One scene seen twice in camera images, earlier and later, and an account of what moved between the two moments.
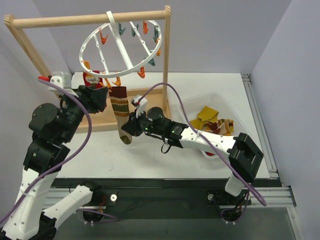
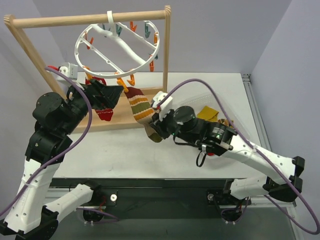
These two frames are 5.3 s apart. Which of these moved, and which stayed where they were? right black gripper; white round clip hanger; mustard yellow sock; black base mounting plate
Moved: white round clip hanger; right black gripper
Stayed: mustard yellow sock; black base mounting plate
